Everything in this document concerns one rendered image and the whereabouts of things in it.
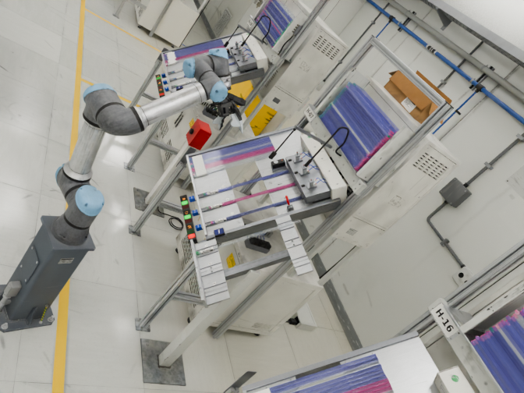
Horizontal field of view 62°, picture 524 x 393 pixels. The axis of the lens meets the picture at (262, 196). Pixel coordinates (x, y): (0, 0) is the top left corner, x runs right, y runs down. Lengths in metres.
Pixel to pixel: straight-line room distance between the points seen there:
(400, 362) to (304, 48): 2.34
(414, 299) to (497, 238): 0.76
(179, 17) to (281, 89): 3.33
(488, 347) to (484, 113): 2.45
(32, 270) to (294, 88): 2.31
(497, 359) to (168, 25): 5.82
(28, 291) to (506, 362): 1.87
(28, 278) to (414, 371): 1.62
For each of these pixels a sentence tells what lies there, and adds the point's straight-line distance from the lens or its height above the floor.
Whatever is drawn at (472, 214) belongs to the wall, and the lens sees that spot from 3.55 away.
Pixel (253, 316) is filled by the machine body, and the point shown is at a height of 0.22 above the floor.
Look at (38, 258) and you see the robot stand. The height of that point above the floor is 0.41.
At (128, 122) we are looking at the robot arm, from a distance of 1.61.
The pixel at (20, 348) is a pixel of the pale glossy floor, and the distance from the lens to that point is 2.32.
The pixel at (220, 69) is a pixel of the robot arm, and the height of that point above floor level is 1.44.
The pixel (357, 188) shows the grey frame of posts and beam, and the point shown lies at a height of 1.34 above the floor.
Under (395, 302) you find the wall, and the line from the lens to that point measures 3.70.
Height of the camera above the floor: 1.92
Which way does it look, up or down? 25 degrees down
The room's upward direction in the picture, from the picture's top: 41 degrees clockwise
